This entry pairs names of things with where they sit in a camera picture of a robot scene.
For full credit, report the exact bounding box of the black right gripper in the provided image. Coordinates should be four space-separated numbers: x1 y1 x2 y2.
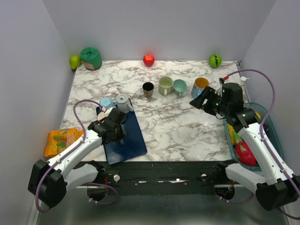
190 85 230 116

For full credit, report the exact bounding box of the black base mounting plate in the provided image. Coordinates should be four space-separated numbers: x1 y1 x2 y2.
93 161 232 195

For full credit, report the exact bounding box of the blue mug with gold pattern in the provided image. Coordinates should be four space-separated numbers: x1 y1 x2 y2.
191 77 209 99

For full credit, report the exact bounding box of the red dragon fruit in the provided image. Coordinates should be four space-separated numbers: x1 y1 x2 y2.
234 133 256 166

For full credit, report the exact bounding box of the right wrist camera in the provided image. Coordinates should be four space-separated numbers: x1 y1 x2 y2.
219 75 230 86

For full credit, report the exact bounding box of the pink cup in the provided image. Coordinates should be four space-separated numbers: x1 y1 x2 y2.
97 112 107 121

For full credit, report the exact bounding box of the red apple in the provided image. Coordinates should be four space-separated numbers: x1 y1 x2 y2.
143 54 155 67

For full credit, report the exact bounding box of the light blue small mug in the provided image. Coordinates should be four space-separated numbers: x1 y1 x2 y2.
99 97 117 112

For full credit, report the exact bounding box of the orange snack bag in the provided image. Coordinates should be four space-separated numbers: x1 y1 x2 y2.
44 127 83 158

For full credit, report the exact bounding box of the teal plastic fruit bin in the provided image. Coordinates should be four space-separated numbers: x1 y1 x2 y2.
223 102 284 172

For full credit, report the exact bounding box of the yellow banana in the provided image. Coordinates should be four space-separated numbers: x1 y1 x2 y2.
227 124 236 145

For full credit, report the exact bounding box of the grey upside-down mug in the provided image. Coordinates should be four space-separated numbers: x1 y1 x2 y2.
116 93 134 113

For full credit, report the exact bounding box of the green striped ball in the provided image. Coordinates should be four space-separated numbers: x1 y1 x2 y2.
209 54 222 68

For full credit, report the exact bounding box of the brown striped mug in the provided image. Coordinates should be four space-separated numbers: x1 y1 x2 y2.
142 82 154 98

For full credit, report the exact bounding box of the dark blue tray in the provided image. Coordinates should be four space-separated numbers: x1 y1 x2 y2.
104 112 147 165

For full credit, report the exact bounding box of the cream lotion pump bottle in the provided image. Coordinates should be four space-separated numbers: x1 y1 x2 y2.
238 76 249 87

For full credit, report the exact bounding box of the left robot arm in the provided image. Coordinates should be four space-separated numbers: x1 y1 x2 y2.
28 108 128 212

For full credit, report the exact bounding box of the dark teal upside-down mug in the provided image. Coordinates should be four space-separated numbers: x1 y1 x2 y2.
119 124 127 145

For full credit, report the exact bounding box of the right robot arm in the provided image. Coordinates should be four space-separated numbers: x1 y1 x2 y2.
190 82 300 210

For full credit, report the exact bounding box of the pale green mug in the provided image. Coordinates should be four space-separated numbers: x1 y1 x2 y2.
158 76 173 97

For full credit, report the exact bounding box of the yellow-green pear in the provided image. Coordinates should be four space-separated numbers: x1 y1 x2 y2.
69 55 82 70

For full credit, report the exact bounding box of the green wrapped cylinder package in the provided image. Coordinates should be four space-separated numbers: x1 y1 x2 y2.
80 47 102 70

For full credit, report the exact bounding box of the teal mug with bird picture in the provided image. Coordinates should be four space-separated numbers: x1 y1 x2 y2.
173 79 187 97

